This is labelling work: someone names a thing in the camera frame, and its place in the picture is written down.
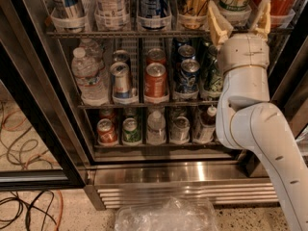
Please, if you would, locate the orange soda can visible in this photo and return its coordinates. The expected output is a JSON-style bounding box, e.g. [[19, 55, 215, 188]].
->
[[146, 48, 167, 65], [144, 63, 167, 98]]

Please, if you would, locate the gold tall can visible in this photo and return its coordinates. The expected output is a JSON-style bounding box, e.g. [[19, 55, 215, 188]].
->
[[177, 0, 210, 30]]

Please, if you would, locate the rear green soda can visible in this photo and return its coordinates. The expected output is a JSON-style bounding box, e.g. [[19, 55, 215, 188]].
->
[[198, 38, 212, 50]]

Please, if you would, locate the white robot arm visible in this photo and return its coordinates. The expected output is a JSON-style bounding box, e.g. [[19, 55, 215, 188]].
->
[[208, 0, 308, 231]]

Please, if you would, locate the front green soda can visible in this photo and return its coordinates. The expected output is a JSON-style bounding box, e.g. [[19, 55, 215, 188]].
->
[[204, 62, 223, 92]]

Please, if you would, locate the bottom red soda can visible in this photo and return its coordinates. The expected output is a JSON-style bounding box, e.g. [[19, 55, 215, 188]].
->
[[96, 118, 117, 143]]

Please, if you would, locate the clear plastic bin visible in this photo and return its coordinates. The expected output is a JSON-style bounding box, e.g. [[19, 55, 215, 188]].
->
[[115, 197, 218, 231]]

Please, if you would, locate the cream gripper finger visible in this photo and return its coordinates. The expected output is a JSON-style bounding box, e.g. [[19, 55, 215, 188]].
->
[[207, 0, 233, 47], [249, 0, 271, 41]]

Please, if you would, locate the front clear water bottle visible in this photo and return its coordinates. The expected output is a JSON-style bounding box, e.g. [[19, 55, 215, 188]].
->
[[71, 47, 108, 106]]

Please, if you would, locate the bottom silver can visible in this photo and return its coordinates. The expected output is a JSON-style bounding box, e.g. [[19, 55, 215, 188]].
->
[[170, 116, 190, 144]]

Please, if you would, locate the open glass fridge door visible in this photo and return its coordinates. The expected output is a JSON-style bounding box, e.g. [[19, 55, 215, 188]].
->
[[0, 0, 88, 191]]

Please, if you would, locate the rear silver can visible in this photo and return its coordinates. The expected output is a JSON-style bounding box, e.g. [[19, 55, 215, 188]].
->
[[113, 49, 131, 65]]

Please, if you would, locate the orange floor cable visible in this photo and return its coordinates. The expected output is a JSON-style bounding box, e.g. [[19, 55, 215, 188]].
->
[[52, 190, 64, 231]]

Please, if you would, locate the white labelled tall can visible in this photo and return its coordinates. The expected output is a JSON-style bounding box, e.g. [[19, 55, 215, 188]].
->
[[96, 0, 130, 30]]

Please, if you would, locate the rear blue pepsi can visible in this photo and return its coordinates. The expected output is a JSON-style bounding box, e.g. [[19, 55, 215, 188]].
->
[[173, 38, 192, 47]]

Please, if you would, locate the blue pepsi can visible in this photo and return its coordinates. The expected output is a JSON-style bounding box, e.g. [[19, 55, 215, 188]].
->
[[173, 38, 192, 47], [176, 44, 195, 63], [175, 59, 200, 93]]

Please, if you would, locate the clear water bottle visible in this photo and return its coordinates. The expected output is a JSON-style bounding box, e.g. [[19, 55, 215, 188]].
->
[[79, 38, 105, 70], [71, 47, 108, 106]]

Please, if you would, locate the black floor cable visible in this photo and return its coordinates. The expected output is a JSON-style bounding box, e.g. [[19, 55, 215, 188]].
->
[[0, 190, 58, 231]]

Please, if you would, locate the middle blue pepsi can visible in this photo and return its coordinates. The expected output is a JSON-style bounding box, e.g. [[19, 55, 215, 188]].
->
[[176, 44, 195, 63]]

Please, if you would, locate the front orange soda can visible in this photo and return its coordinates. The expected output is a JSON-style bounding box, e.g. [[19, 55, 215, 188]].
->
[[144, 63, 167, 98]]

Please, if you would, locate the bottom small water bottle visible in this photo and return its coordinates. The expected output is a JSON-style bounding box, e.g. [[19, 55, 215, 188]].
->
[[146, 111, 167, 145]]

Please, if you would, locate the middle green soda can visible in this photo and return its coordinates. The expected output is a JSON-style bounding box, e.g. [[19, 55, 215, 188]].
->
[[202, 45, 218, 67]]

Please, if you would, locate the green soda can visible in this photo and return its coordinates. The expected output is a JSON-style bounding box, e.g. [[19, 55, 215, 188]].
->
[[122, 117, 141, 143], [198, 38, 212, 50], [204, 62, 223, 92], [202, 45, 218, 67]]

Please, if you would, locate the stainless steel display fridge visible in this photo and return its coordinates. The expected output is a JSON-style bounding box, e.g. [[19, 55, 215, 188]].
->
[[13, 0, 308, 211]]

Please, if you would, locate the rear orange soda can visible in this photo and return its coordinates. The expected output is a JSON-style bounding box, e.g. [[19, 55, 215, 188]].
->
[[146, 48, 167, 65]]

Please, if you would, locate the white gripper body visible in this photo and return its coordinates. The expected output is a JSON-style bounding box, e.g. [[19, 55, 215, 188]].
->
[[217, 34, 270, 74]]

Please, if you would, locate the front blue pepsi can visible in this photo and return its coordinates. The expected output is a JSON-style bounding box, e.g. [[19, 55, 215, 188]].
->
[[175, 59, 200, 93]]

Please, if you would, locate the bottom green soda can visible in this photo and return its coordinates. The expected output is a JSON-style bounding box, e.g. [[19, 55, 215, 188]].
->
[[122, 117, 141, 143]]

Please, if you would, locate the bottom brown drink bottle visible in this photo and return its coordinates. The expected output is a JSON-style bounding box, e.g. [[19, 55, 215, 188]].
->
[[192, 106, 217, 144]]

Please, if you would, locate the rear clear water bottle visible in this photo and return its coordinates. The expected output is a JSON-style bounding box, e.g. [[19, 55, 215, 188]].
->
[[79, 38, 105, 70]]

